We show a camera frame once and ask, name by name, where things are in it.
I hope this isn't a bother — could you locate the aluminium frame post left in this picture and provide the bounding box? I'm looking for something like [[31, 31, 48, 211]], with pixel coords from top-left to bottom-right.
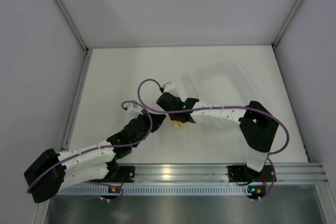
[[38, 0, 90, 51]]

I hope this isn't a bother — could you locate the clear zip top bag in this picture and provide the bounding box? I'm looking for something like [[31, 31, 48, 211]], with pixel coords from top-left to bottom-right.
[[171, 120, 186, 129]]

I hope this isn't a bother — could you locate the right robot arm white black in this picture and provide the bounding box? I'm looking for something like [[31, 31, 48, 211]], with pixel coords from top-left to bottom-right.
[[156, 92, 279, 180]]

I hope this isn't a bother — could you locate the aluminium frame post right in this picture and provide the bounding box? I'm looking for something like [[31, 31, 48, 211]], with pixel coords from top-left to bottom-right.
[[271, 0, 305, 50]]

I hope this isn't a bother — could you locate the white perforated plastic basket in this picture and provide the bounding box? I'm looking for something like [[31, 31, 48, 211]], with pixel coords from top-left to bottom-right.
[[183, 59, 265, 106]]

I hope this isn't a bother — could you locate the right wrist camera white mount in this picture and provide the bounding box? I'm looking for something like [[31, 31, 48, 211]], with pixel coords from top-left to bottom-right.
[[160, 82, 180, 98]]

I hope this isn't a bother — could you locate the yellow fake lemon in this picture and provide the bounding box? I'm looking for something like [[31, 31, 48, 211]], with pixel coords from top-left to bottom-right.
[[171, 120, 183, 127]]

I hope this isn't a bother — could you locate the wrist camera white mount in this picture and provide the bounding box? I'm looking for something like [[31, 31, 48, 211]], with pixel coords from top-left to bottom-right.
[[126, 100, 142, 118], [160, 82, 180, 98]]

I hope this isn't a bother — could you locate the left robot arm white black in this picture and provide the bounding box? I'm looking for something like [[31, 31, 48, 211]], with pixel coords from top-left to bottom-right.
[[24, 113, 166, 203]]

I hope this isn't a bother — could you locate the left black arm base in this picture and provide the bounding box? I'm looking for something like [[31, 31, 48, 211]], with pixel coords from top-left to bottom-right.
[[103, 165, 135, 183]]

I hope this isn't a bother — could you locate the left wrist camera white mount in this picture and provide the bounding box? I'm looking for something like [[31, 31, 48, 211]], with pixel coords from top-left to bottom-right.
[[126, 100, 142, 118]]

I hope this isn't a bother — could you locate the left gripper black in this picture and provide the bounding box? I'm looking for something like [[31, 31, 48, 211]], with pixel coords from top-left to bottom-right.
[[132, 109, 166, 147]]

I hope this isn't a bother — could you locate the aluminium mounting rail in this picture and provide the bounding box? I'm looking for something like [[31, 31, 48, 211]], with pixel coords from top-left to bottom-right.
[[119, 163, 328, 185]]

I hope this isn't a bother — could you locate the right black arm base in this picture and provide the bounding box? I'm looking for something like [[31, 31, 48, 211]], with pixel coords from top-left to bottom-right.
[[227, 165, 253, 183]]

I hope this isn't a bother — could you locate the slotted grey cable duct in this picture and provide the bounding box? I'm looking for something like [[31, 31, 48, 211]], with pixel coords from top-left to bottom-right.
[[57, 184, 261, 196]]

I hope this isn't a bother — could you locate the aluminium frame post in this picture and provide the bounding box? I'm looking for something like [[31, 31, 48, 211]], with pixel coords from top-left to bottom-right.
[[38, 0, 90, 51], [271, 0, 305, 50]]

